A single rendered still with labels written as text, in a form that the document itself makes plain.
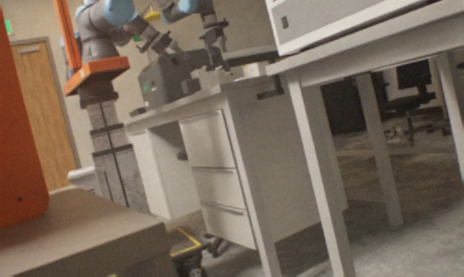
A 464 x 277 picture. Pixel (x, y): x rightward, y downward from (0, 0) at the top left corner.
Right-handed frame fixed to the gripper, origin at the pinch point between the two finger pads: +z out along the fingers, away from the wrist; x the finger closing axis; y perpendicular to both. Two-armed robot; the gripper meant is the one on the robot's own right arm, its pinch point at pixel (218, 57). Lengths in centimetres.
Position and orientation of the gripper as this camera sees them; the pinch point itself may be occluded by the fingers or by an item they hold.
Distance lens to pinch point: 201.0
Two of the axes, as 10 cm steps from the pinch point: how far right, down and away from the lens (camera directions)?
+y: -8.4, 2.3, -4.9
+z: 2.4, 9.7, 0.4
